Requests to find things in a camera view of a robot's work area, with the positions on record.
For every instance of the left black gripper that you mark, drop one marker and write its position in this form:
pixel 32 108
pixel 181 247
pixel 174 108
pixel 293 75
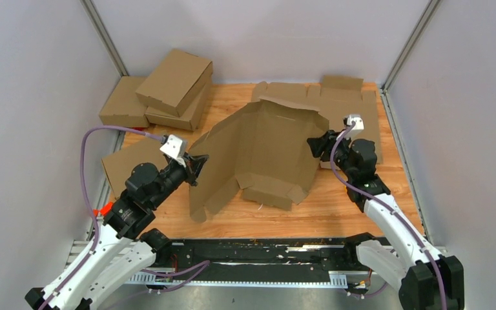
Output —
pixel 195 164

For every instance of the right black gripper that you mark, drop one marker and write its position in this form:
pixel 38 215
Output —
pixel 320 146

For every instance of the cardboard box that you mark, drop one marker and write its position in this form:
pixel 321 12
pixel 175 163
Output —
pixel 260 152
pixel 174 83
pixel 123 107
pixel 119 165
pixel 190 118

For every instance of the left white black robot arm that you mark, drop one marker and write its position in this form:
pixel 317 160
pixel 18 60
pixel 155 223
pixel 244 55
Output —
pixel 121 247

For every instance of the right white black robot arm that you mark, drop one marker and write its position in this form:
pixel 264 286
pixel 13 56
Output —
pixel 421 275

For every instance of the flat cardboard sheet underneath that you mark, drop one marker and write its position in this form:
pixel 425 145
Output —
pixel 335 97

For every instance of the orange plastic clip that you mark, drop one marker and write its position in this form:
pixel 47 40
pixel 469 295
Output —
pixel 104 210

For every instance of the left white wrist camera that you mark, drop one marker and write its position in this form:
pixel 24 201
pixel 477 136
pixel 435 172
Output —
pixel 173 149

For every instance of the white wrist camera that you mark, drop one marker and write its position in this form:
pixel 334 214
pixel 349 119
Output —
pixel 173 149
pixel 354 122

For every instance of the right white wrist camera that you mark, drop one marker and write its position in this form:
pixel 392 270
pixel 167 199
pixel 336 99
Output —
pixel 354 122

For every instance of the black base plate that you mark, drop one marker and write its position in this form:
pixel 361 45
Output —
pixel 333 254

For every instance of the right aluminium corner post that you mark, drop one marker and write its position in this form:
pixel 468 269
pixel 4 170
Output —
pixel 419 28

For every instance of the aluminium corner post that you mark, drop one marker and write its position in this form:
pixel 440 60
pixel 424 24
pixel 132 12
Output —
pixel 98 24
pixel 419 28

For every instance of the aluminium slotted rail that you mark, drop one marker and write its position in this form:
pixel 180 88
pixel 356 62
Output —
pixel 304 275

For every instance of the left aluminium corner post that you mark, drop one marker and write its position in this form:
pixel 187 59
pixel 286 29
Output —
pixel 98 24

